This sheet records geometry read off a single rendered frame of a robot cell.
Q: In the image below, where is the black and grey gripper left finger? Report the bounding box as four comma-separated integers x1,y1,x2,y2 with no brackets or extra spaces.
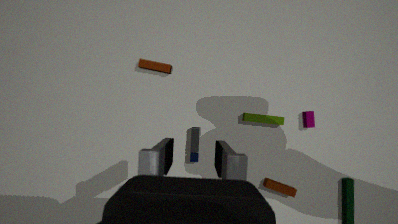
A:
138,138,174,176

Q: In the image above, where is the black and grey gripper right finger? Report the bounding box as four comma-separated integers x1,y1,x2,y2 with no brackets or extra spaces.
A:
214,140,248,181

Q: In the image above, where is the orange-brown rod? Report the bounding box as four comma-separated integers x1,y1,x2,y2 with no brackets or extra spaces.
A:
138,59,172,74
263,177,297,197

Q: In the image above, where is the small magenta block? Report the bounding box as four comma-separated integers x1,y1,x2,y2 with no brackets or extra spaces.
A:
302,111,315,128

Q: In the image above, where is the olive green rectangular rod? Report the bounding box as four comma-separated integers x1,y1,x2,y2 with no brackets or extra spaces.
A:
242,113,284,125

